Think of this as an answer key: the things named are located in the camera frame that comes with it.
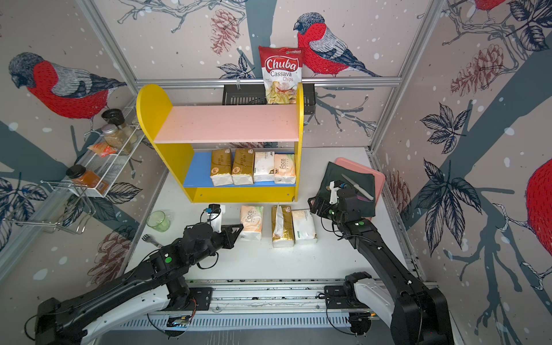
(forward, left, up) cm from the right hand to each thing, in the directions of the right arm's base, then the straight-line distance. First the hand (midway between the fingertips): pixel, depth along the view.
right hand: (315, 200), depth 84 cm
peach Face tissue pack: (-11, +24, +3) cm, 26 cm away
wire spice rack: (-1, +76, +18) cm, 78 cm away
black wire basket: (+41, +27, +22) cm, 54 cm away
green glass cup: (-4, +70, -14) cm, 71 cm away
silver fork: (-13, +69, -12) cm, 71 cm away
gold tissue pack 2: (+10, +39, +8) cm, 41 cm away
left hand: (-13, +25, +4) cm, 29 cm away
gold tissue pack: (-10, +13, -6) cm, 17 cm away
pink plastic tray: (+23, -36, -14) cm, 44 cm away
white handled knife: (+15, -23, -12) cm, 31 cm away
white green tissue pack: (+12, +21, +6) cm, 25 cm away
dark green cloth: (+21, -28, -15) cm, 38 cm away
